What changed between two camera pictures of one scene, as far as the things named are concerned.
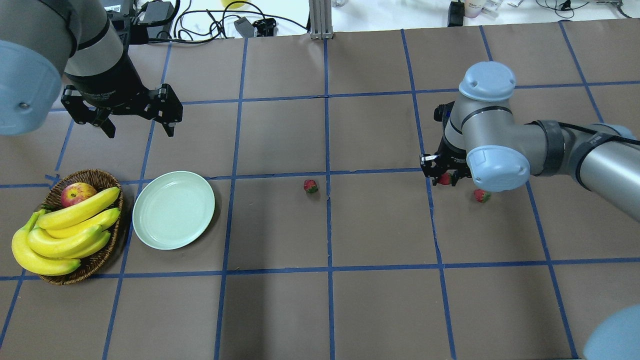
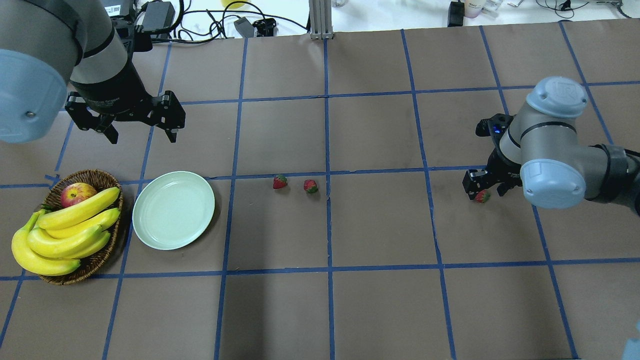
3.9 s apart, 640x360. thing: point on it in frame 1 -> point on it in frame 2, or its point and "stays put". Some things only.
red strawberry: x=445 y=179 -> x=279 y=181
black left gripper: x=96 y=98 stays put
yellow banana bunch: x=52 y=243 stays put
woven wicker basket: x=101 y=180 stays put
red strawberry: x=482 y=196 stays put
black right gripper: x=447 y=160 -> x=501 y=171
